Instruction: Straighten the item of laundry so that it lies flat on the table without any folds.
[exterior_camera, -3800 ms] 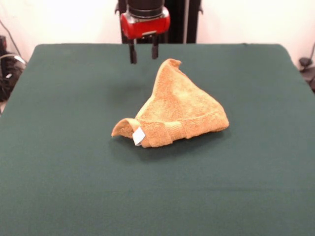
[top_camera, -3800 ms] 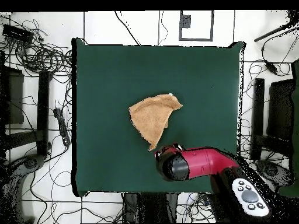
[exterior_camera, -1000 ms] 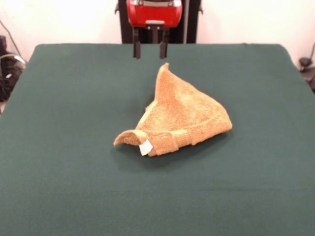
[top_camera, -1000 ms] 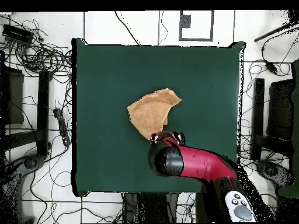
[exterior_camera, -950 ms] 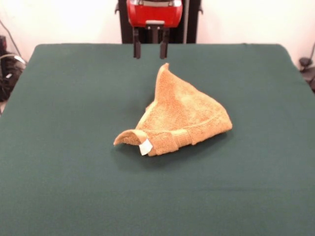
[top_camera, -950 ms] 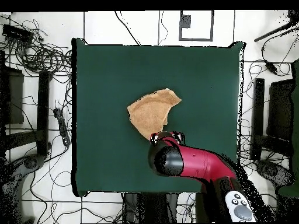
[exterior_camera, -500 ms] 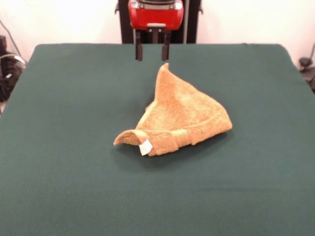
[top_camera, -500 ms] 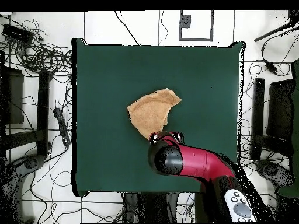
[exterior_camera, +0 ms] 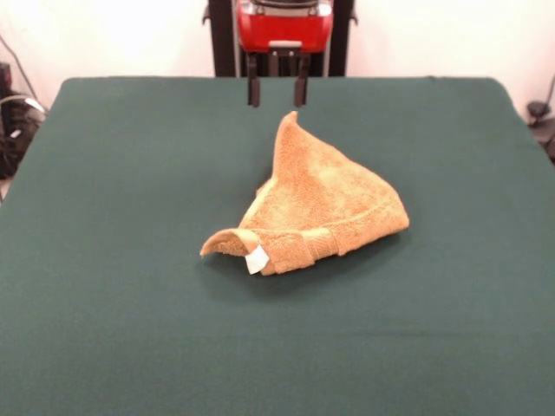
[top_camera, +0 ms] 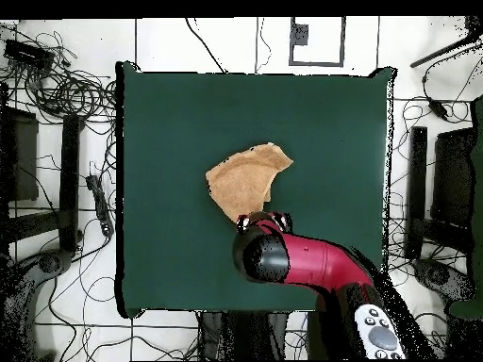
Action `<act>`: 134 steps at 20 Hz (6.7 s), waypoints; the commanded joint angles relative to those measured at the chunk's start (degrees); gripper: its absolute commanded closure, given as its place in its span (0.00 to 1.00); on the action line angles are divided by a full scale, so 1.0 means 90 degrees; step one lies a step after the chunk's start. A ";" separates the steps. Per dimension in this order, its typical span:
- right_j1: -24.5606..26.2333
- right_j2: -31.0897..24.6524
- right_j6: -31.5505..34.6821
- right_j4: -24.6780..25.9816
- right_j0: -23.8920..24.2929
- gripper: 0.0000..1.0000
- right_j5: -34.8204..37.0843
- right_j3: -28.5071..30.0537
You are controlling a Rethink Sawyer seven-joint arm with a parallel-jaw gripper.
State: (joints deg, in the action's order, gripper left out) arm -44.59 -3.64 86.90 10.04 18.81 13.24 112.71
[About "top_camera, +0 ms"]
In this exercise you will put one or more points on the tan terry towel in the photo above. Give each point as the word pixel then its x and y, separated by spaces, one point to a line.
pixel 241 181

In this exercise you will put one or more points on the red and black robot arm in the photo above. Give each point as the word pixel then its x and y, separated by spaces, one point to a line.
pixel 317 260

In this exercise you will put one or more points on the dark flat panel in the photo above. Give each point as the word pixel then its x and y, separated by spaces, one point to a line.
pixel 453 177
pixel 22 158

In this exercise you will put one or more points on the black flat box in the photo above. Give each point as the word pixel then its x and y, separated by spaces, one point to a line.
pixel 28 54

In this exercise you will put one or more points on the dark green table cloth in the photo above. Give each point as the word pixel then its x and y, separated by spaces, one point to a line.
pixel 169 151

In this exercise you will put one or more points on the black stand bar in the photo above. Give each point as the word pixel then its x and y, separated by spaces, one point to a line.
pixel 69 169
pixel 417 169

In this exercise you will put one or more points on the black power strip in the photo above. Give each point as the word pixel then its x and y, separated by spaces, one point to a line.
pixel 101 207

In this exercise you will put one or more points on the black power adapter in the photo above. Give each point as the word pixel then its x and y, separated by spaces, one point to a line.
pixel 437 108

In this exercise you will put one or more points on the black slanted rod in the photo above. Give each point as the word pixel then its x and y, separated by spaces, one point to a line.
pixel 441 51

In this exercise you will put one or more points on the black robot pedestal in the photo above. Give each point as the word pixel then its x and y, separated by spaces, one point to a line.
pixel 245 335

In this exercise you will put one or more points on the grey square frame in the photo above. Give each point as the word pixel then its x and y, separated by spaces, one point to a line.
pixel 317 64

